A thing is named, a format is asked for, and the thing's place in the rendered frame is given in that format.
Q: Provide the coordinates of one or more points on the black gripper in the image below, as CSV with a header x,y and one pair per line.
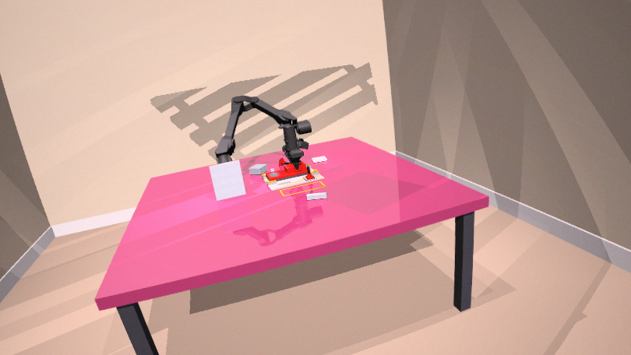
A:
x,y
291,152

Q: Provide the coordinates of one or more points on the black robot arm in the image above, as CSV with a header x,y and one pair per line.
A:
x,y
283,118

